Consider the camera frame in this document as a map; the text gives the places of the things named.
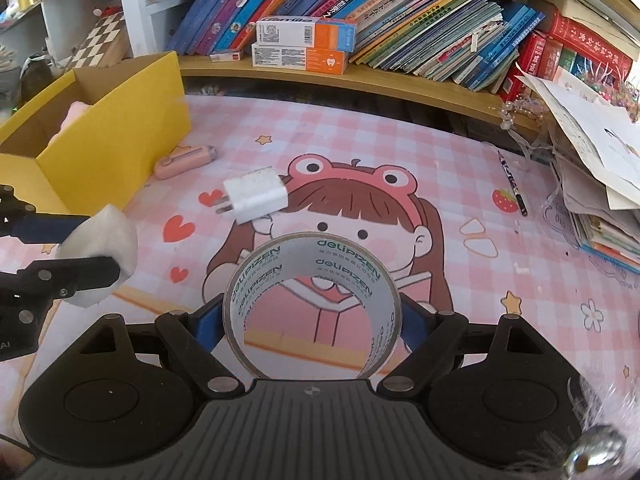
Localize clear tape roll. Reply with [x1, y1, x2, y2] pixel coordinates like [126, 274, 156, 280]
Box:
[221, 232, 402, 380]

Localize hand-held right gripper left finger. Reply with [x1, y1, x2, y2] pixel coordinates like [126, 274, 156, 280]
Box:
[65, 297, 246, 401]

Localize pink plush toy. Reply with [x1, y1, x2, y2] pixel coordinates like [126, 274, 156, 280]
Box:
[52, 101, 96, 143]

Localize pile of papers and booklets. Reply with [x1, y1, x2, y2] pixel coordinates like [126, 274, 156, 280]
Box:
[520, 67, 640, 276]

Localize pink printed desk mat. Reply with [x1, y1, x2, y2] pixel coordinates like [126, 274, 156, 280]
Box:
[0, 95, 640, 461]

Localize shiny metal button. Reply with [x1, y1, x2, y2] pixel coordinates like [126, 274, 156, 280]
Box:
[565, 425, 627, 480]

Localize white orange blue carton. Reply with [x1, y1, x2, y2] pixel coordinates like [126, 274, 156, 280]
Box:
[256, 16, 358, 53]

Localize white wooden bookshelf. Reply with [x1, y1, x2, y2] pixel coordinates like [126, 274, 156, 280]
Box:
[0, 0, 640, 136]

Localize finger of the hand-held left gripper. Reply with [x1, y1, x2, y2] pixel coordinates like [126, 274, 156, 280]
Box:
[0, 185, 92, 245]
[0, 255, 122, 314]

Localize white charger plug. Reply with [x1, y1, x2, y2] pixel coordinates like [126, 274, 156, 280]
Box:
[214, 169, 290, 226]

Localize fluffy cloth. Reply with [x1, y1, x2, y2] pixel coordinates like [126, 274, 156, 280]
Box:
[567, 375, 640, 480]

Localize pearl bead bracelet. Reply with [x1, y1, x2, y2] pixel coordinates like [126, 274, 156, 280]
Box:
[500, 100, 546, 130]

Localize pink utility knife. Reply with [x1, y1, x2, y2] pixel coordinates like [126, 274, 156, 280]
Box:
[154, 146, 217, 180]

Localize colourful bead branches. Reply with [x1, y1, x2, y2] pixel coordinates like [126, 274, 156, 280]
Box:
[575, 55, 640, 123]

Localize dark brown bag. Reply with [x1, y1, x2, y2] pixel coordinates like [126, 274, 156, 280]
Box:
[20, 55, 60, 106]

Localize yellow cardboard box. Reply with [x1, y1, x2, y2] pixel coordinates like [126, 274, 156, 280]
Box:
[0, 51, 192, 216]

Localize chessboard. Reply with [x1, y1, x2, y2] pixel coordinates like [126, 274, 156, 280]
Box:
[60, 12, 133, 73]

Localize black pencil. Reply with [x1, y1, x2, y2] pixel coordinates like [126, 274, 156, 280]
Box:
[496, 150, 529, 217]

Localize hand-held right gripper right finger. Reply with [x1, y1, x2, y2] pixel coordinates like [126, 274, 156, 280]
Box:
[381, 294, 566, 401]

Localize row of books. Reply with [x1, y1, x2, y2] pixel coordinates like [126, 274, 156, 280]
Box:
[145, 0, 640, 103]

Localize white foam block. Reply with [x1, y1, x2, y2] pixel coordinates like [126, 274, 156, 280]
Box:
[55, 204, 138, 308]

